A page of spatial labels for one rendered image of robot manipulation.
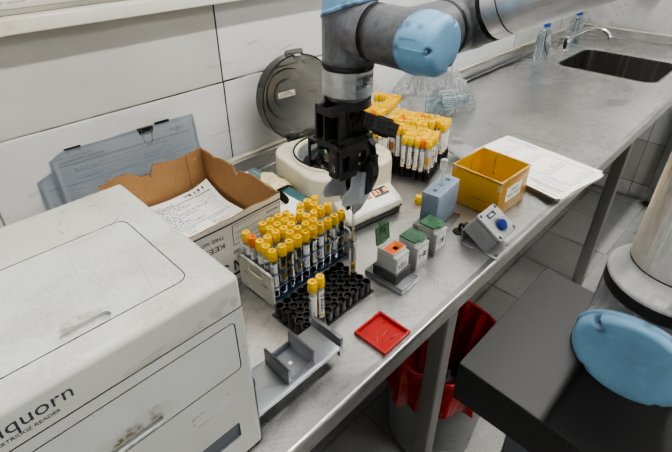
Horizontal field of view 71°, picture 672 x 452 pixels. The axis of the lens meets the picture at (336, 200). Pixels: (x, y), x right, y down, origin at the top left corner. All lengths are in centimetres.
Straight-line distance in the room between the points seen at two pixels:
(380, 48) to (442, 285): 51
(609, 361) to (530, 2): 41
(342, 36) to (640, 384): 52
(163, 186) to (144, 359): 66
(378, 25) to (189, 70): 62
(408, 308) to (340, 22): 51
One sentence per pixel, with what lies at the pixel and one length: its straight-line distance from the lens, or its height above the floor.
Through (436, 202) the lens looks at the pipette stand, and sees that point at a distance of 103.
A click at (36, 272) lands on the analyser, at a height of 118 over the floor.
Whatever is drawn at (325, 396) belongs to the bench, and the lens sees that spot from 77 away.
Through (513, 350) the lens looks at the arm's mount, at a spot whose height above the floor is 95.
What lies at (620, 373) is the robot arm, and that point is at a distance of 60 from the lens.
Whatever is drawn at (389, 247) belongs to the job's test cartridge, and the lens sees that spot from 90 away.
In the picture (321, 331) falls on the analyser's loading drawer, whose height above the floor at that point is 92.
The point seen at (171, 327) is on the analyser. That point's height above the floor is 116.
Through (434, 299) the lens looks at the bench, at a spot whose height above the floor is 87.
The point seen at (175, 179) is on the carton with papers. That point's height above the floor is 97.
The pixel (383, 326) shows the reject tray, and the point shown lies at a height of 88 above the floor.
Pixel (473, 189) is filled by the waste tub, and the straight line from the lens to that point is 116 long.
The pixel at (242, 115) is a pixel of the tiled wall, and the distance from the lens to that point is 126.
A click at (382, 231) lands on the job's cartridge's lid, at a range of 90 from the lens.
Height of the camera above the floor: 150
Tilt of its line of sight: 32 degrees down
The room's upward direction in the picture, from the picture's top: straight up
